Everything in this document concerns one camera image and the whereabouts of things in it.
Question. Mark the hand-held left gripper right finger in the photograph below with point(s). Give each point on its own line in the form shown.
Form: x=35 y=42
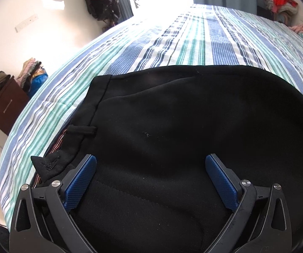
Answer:
x=221 y=181

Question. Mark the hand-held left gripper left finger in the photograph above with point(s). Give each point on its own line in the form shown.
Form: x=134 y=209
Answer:
x=80 y=181

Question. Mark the black pants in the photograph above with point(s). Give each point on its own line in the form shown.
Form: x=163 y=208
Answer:
x=167 y=123

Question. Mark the dark wooden cabinet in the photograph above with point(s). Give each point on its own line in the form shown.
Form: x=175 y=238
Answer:
x=6 y=110

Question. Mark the blue bag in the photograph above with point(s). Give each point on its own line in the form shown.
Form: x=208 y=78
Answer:
x=38 y=81

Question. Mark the folded clothes pile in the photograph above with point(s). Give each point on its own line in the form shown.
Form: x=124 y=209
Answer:
x=28 y=67

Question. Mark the striped bed sheet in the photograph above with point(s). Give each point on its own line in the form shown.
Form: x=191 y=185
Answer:
x=167 y=39

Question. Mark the hanging dark bags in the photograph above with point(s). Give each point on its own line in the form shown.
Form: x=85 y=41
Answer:
x=98 y=0

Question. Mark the red and colourful clothes pile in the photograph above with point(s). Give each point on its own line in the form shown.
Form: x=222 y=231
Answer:
x=280 y=4

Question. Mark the white wall switch plate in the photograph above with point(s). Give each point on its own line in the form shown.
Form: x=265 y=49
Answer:
x=26 y=23

